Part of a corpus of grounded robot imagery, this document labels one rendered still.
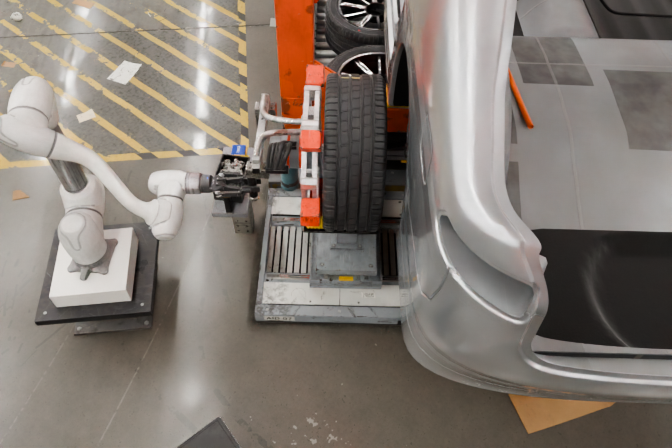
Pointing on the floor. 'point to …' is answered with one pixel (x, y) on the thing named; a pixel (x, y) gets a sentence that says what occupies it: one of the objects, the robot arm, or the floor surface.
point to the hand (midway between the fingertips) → (252, 184)
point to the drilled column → (244, 222)
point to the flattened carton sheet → (551, 410)
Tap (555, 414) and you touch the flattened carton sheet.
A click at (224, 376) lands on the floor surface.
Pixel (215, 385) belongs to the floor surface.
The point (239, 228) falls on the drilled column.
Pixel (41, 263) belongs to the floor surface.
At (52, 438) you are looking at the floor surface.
